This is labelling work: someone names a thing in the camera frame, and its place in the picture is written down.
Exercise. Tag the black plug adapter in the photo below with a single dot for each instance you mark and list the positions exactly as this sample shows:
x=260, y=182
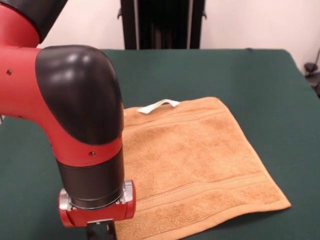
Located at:
x=310, y=67

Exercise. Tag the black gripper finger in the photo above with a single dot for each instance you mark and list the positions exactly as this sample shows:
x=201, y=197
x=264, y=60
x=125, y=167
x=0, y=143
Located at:
x=111, y=230
x=93, y=232

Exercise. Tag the tan terry cloth towel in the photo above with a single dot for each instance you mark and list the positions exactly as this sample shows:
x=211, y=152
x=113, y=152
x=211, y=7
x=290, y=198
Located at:
x=200, y=162

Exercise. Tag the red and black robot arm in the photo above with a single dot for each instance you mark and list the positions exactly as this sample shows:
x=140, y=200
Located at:
x=62, y=100

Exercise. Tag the dark green table cloth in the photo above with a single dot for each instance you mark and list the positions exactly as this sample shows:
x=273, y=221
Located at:
x=250, y=75

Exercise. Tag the black metal stand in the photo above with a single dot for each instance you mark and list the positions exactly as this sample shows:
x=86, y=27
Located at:
x=162, y=25

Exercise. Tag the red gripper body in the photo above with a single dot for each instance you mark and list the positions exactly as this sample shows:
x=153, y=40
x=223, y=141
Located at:
x=100, y=215

